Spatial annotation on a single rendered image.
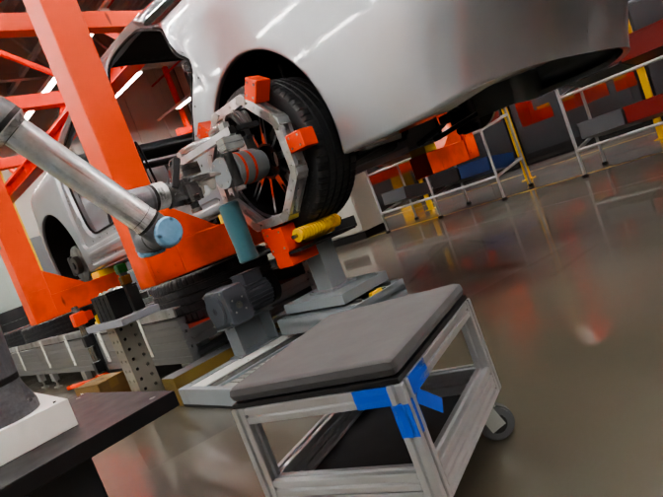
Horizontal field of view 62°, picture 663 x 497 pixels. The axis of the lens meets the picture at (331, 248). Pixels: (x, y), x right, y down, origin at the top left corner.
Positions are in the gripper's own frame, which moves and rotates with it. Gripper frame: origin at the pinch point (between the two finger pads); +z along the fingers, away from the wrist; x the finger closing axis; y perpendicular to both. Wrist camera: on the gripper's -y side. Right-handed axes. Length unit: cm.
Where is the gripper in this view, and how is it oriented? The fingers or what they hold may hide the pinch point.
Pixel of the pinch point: (211, 175)
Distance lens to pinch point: 204.0
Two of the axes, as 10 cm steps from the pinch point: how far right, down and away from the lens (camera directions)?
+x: 6.5, -1.9, -7.3
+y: 3.5, 9.3, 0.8
